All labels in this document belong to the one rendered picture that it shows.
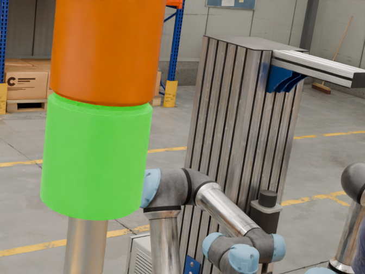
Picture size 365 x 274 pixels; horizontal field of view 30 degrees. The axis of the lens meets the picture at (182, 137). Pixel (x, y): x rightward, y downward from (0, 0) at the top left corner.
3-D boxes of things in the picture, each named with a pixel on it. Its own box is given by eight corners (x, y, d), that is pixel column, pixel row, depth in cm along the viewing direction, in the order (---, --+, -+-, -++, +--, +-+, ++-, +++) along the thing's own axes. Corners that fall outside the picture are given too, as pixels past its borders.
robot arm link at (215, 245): (233, 255, 186) (254, 273, 176) (196, 258, 181) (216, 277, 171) (237, 228, 184) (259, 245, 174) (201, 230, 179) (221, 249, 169)
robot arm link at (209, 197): (202, 193, 224) (283, 273, 184) (172, 194, 219) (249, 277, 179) (208, 161, 220) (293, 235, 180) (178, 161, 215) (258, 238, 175)
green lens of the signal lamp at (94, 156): (78, 229, 31) (89, 115, 29) (19, 192, 34) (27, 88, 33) (161, 211, 34) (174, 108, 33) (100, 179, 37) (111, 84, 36)
